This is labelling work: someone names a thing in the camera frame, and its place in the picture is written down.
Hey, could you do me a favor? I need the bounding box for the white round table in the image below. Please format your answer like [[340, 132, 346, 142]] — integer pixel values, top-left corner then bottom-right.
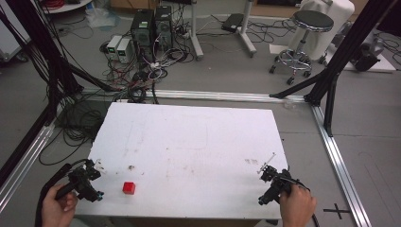
[[40, 0, 93, 15]]

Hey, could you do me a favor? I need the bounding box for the thin white stick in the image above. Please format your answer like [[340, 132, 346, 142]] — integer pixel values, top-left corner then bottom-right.
[[256, 152, 277, 175]]

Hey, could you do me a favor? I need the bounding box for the black round stool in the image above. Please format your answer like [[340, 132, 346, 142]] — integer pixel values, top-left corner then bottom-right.
[[269, 9, 335, 86]]

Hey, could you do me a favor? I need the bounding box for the red cube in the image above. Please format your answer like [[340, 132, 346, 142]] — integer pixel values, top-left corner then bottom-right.
[[122, 181, 137, 196]]

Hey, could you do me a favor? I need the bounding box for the white power supply unit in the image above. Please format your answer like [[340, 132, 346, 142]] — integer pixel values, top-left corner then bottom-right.
[[116, 37, 134, 64], [106, 34, 123, 61]]

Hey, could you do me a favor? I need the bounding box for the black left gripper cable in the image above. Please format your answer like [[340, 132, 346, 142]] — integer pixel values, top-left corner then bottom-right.
[[33, 158, 90, 227]]

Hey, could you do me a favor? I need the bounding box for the tangle of floor cables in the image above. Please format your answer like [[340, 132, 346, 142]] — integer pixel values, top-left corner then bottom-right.
[[37, 12, 197, 166]]

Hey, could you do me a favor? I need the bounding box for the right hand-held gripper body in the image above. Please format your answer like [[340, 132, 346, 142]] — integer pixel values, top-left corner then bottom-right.
[[257, 169, 301, 206]]

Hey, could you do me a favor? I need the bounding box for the black computer tower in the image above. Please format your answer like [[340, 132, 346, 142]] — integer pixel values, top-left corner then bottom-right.
[[153, 5, 174, 53], [130, 9, 156, 62]]

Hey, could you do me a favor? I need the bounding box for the white table stand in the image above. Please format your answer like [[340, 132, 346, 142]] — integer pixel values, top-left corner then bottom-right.
[[188, 0, 258, 61]]

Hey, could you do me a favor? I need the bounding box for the black device on board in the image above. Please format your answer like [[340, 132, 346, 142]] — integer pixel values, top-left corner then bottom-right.
[[352, 42, 384, 73]]

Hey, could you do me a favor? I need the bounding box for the clear plastic bag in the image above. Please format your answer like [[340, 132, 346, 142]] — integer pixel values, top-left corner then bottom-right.
[[84, 2, 122, 30]]

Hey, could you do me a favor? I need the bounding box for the person's right hand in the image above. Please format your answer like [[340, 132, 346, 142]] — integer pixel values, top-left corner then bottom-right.
[[278, 183, 318, 227]]

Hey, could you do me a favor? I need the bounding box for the person's left hand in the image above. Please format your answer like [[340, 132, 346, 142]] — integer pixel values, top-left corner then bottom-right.
[[41, 183, 78, 227]]

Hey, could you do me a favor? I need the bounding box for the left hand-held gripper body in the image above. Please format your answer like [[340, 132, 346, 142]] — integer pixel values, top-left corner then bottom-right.
[[56, 166, 105, 203]]

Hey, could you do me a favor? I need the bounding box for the aluminium floor rail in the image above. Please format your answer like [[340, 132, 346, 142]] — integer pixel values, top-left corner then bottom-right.
[[79, 87, 308, 104], [0, 103, 64, 214], [310, 103, 374, 227]]

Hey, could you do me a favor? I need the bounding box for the black frame post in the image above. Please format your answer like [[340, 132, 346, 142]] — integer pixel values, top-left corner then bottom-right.
[[269, 0, 399, 138], [0, 0, 121, 187]]

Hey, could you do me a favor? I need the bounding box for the white covered object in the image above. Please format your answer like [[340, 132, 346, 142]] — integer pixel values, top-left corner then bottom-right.
[[287, 0, 357, 61]]

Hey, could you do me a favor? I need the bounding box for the black flat box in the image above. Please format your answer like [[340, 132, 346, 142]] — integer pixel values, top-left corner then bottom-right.
[[220, 12, 245, 34]]

